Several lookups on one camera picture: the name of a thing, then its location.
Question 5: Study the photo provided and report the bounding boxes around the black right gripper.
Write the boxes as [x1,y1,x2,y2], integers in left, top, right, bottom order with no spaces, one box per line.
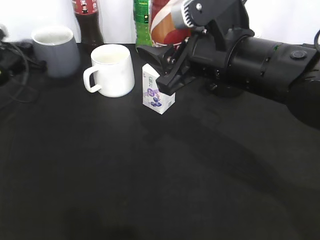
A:
[136,0,255,95]

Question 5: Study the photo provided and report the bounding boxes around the grey mug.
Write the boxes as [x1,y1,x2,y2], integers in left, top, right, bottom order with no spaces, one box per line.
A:
[31,25,81,79]

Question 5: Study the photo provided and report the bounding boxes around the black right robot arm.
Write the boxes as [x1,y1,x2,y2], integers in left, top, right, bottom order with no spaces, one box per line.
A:
[137,0,320,129]

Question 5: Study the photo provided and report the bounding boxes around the white mug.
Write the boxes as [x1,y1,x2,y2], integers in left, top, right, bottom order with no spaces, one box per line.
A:
[83,44,135,98]

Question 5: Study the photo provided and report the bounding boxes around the green sprite bottle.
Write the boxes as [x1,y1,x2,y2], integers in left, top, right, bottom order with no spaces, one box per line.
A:
[133,0,152,48]

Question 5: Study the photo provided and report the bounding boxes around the white purple milk carton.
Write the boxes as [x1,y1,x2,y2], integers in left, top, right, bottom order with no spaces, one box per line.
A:
[142,63,176,115]

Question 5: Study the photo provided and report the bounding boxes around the dark cola bottle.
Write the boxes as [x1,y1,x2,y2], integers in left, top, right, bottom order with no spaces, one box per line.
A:
[71,0,104,53]

